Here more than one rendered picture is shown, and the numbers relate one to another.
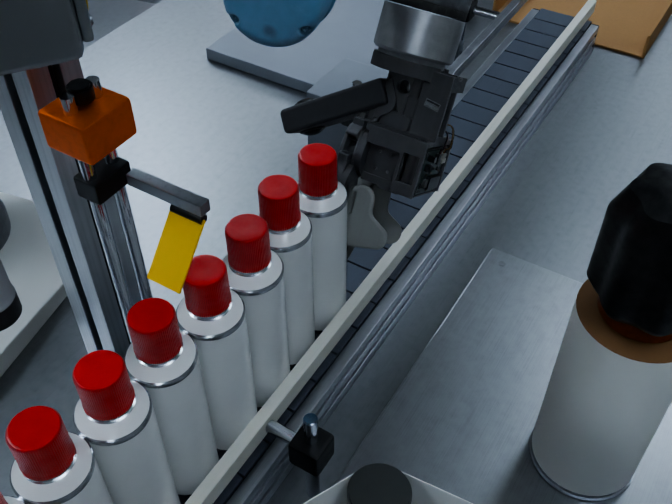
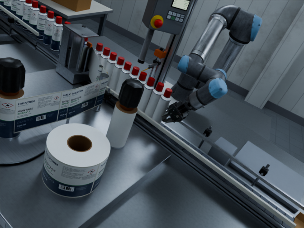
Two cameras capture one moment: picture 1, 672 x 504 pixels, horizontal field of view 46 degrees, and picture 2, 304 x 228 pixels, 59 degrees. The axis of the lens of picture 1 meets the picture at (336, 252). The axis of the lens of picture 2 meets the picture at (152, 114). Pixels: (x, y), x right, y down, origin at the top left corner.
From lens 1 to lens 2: 1.16 m
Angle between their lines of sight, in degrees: 64
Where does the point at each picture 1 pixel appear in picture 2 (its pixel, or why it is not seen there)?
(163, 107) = (224, 131)
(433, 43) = (191, 96)
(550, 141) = (224, 200)
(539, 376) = (134, 144)
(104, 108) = (159, 51)
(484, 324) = (149, 143)
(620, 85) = not seen: outside the picture
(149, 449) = (121, 76)
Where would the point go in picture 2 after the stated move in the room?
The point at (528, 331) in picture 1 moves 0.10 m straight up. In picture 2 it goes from (146, 148) to (153, 131)
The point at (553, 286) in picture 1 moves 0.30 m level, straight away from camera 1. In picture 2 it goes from (158, 158) to (221, 198)
